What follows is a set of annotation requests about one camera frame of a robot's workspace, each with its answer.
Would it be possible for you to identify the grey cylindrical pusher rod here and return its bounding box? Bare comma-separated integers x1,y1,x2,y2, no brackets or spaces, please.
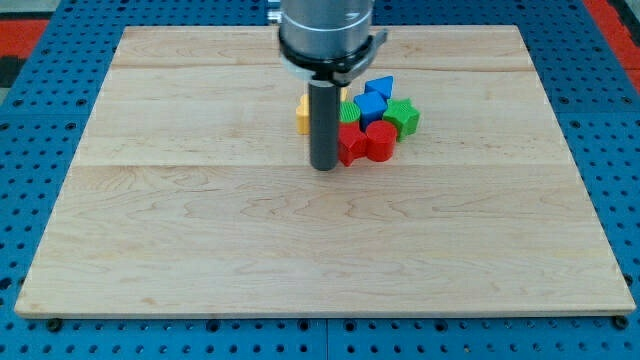
308,81,340,171

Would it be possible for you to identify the small yellow block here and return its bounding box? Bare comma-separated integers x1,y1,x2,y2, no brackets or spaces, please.
340,87,348,102

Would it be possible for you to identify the green ribbed cylinder block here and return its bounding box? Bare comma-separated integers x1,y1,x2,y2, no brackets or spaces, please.
340,101,361,124

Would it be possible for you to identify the blue cube block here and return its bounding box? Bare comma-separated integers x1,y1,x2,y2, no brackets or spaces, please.
354,91,387,131

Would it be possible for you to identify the red star block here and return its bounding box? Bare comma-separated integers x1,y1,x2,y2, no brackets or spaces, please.
339,123,368,167

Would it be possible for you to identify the blue triangle block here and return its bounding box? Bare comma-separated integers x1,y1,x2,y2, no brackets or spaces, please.
364,76,394,100

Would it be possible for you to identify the red cylinder block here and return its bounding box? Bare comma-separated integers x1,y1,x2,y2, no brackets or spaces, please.
365,120,397,162

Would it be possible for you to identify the green star block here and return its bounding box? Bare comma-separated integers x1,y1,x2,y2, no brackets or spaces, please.
382,98,420,142

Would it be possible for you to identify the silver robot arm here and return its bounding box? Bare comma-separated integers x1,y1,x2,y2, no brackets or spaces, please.
278,0,388,171

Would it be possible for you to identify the light wooden board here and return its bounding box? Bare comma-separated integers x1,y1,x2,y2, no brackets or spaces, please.
15,25,636,319

